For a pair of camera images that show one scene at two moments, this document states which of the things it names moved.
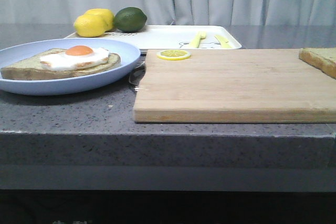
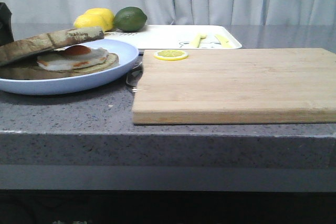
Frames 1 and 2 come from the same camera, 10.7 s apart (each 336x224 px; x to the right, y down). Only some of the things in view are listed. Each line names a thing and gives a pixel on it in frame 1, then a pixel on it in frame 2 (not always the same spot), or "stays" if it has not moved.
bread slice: (323, 59) -> (48, 41)
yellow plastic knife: (224, 43) stays
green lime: (129, 19) stays
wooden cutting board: (240, 86) stays
